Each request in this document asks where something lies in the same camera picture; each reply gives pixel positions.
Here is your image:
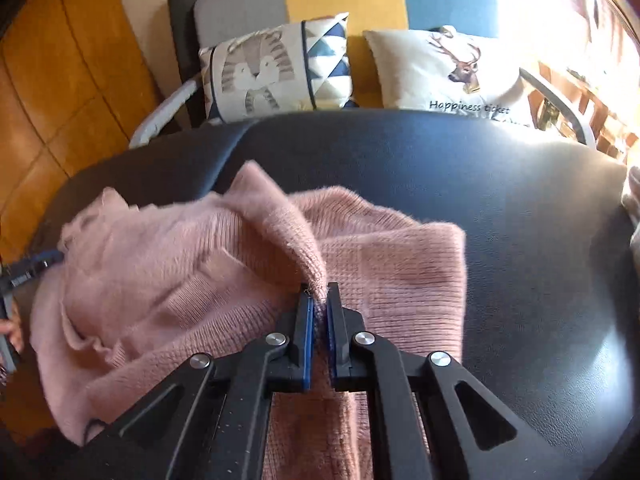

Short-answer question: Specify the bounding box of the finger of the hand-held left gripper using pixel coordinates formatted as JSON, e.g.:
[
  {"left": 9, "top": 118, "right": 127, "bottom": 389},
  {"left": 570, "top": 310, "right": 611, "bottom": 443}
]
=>
[{"left": 12, "top": 249, "right": 66, "bottom": 286}]

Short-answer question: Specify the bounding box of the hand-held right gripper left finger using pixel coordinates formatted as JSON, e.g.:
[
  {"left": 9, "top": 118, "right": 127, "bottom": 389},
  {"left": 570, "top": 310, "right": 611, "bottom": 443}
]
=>
[{"left": 82, "top": 282, "right": 316, "bottom": 480}]

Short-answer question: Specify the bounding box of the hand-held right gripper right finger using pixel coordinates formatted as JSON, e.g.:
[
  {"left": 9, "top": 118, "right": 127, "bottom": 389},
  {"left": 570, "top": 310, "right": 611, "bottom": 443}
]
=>
[{"left": 326, "top": 282, "right": 576, "bottom": 480}]

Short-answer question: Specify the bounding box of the pink knit sweater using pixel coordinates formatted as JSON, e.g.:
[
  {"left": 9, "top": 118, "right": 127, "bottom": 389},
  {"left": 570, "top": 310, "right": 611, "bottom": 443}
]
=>
[{"left": 30, "top": 160, "right": 468, "bottom": 480}]

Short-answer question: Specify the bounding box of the person's left hand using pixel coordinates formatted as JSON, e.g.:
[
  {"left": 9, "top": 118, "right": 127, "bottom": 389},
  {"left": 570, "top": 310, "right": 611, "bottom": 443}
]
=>
[{"left": 0, "top": 302, "right": 26, "bottom": 353}]

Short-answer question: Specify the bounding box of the wooden wardrobe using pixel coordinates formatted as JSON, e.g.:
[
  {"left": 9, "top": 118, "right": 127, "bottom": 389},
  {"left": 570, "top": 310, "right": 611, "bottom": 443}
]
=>
[{"left": 0, "top": 0, "right": 166, "bottom": 261}]

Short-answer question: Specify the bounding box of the black rolled mat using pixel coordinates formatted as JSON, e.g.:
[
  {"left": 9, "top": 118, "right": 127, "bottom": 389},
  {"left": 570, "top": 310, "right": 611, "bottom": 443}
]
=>
[{"left": 167, "top": 0, "right": 206, "bottom": 131}]

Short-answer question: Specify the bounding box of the tiger print cushion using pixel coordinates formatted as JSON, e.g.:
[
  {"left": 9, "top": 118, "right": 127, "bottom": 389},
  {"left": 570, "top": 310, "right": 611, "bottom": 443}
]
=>
[{"left": 199, "top": 12, "right": 356, "bottom": 123}]

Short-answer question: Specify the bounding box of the deer print cushion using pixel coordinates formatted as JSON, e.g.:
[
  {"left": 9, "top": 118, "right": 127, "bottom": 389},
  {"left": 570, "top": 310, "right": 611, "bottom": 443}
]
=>
[{"left": 362, "top": 25, "right": 538, "bottom": 128}]

